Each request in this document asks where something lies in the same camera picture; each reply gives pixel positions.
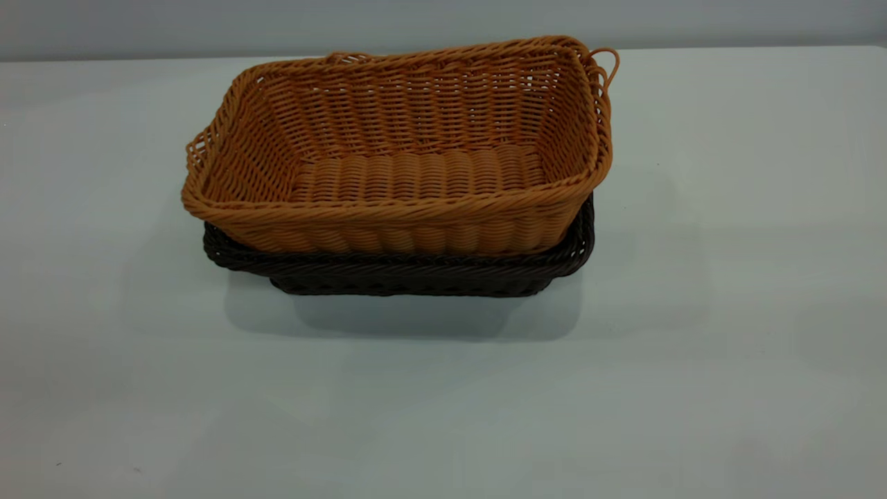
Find orange woven wicker basket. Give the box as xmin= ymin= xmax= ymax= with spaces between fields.
xmin=181 ymin=35 xmax=622 ymax=258

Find black woven wicker basket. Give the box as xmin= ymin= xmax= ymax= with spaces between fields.
xmin=202 ymin=194 xmax=597 ymax=299

